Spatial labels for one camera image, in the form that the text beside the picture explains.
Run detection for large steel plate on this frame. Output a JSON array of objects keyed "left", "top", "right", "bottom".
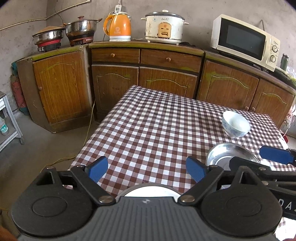
[{"left": 206, "top": 143, "right": 260, "bottom": 170}]

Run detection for white shallow bowl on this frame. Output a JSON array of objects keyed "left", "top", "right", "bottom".
[{"left": 116, "top": 183, "right": 182, "bottom": 202}]

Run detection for red plastic bag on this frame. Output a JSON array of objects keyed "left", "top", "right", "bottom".
[{"left": 282, "top": 133, "right": 288, "bottom": 143}]

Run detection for pink plastic bags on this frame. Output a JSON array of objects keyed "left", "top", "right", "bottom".
[{"left": 283, "top": 108, "right": 295, "bottom": 135}]

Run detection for blue-white porcelain bowl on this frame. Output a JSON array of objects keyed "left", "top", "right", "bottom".
[{"left": 222, "top": 110, "right": 251, "bottom": 138}]

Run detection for red checkered tablecloth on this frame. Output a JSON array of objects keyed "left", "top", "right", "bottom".
[{"left": 73, "top": 85, "right": 287, "bottom": 196}]

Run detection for corner wooden cabinet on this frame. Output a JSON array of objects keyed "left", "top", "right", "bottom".
[{"left": 16, "top": 45, "right": 93, "bottom": 133}]

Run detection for green thermos bottle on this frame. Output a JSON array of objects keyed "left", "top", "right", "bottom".
[{"left": 280, "top": 53, "right": 288, "bottom": 71}]

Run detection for wooden kitchen cabinet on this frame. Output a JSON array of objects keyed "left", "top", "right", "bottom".
[{"left": 89, "top": 42, "right": 295, "bottom": 127}]

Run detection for white metal rack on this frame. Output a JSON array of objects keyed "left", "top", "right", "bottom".
[{"left": 0, "top": 91, "right": 25, "bottom": 151}]

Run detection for red gas cylinder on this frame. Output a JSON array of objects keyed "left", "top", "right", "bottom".
[{"left": 11, "top": 62, "right": 30, "bottom": 115}]

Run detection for cream microwave oven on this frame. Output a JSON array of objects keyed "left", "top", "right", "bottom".
[{"left": 210, "top": 14, "right": 280, "bottom": 72}]

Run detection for steel pot with lid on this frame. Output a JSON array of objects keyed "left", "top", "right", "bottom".
[{"left": 63, "top": 16, "right": 102, "bottom": 47}]

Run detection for orange electric kettle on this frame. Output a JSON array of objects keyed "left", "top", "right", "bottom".
[{"left": 103, "top": 12, "right": 132, "bottom": 42}]

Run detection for white rice cooker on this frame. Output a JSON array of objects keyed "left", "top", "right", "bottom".
[{"left": 141, "top": 9, "right": 189, "bottom": 45}]

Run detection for white power strip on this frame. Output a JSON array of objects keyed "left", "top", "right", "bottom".
[{"left": 114, "top": 4, "right": 122, "bottom": 14}]

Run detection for yellow cable on floor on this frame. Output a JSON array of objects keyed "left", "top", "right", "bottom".
[{"left": 39, "top": 99, "right": 96, "bottom": 174}]

